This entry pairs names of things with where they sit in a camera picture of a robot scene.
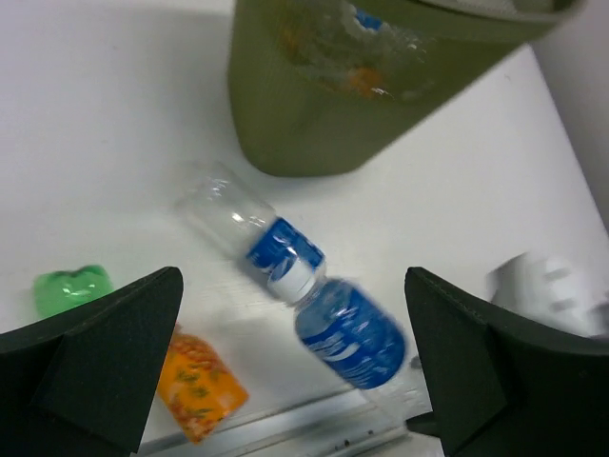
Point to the blue label bottle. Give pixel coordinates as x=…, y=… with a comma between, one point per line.
x=364, y=345
x=250, y=233

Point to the orange tea bottle white cap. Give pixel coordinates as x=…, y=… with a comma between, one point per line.
x=334, y=62

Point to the clear bottle colourful label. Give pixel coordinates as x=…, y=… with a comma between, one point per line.
x=347, y=33

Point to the clear bottle green-white label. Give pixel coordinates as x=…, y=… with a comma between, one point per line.
x=550, y=291

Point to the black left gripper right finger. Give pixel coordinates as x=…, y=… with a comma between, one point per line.
x=501, y=384

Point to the aluminium rail frame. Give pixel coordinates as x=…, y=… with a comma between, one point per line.
x=340, y=425

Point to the green plastic bottle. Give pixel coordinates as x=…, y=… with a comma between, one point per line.
x=62, y=290

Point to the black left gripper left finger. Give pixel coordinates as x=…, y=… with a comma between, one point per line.
x=81, y=383

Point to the olive green mesh bin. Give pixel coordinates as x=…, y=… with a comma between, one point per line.
x=318, y=88

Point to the small orange juice bottle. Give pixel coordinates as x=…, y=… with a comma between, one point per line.
x=197, y=387

